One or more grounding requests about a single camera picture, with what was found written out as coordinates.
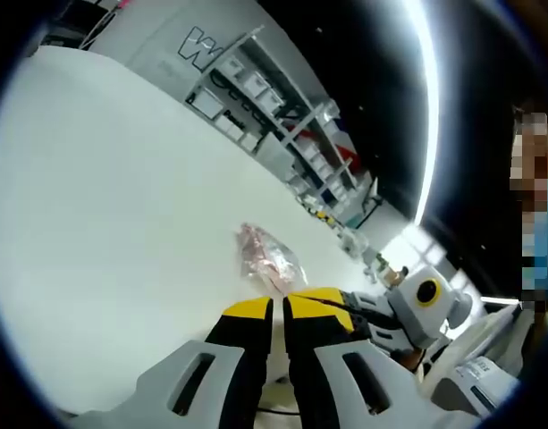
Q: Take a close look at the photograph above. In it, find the grey shelf unit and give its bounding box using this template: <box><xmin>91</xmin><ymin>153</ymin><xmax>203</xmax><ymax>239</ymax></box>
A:
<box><xmin>183</xmin><ymin>24</ymin><xmax>377</xmax><ymax>224</ymax></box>

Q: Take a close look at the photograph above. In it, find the black tripod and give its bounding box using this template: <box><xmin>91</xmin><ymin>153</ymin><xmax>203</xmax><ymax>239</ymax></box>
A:
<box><xmin>358</xmin><ymin>176</ymin><xmax>386</xmax><ymax>227</ymax></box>

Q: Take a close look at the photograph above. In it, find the row of white storage bins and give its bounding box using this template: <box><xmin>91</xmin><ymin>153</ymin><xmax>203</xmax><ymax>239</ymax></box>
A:
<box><xmin>197</xmin><ymin>57</ymin><xmax>359</xmax><ymax>211</ymax></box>

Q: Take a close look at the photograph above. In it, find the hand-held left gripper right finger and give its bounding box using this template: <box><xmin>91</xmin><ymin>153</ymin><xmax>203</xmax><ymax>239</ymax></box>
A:
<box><xmin>282</xmin><ymin>292</ymin><xmax>440</xmax><ymax>429</ymax></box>

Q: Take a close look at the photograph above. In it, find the grey board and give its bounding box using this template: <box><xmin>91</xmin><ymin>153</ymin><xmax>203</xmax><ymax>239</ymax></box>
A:
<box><xmin>255</xmin><ymin>133</ymin><xmax>297</xmax><ymax>171</ymax></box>

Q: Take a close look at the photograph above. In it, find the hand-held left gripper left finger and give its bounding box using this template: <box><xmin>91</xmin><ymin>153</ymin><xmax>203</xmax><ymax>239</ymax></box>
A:
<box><xmin>72</xmin><ymin>295</ymin><xmax>274</xmax><ymax>429</ymax></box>

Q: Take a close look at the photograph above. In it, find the white plastic bag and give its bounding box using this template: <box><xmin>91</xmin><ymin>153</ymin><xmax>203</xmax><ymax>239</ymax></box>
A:
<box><xmin>340</xmin><ymin>225</ymin><xmax>371</xmax><ymax>258</ymax></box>

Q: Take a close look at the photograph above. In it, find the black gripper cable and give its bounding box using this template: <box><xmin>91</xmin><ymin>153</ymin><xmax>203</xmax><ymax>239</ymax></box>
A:
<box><xmin>255</xmin><ymin>400</ymin><xmax>301</xmax><ymax>416</ymax></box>

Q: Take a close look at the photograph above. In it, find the white chest-worn device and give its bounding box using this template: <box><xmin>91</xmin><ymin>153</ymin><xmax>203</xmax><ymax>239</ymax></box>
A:
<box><xmin>450</xmin><ymin>357</ymin><xmax>520</xmax><ymax>415</ymax></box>

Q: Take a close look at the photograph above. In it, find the clear resealable bag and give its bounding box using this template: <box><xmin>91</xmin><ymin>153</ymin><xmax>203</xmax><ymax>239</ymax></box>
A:
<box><xmin>235</xmin><ymin>222</ymin><xmax>309</xmax><ymax>295</ymax></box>

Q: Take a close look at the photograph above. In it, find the long ceiling light strip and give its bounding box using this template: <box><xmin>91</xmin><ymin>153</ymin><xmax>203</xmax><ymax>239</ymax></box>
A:
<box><xmin>407</xmin><ymin>0</ymin><xmax>440</xmax><ymax>224</ymax></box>

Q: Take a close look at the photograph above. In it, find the pile of small yellow items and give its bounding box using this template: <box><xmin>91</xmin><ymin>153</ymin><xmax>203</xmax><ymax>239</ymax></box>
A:
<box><xmin>302</xmin><ymin>203</ymin><xmax>337</xmax><ymax>227</ymax></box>

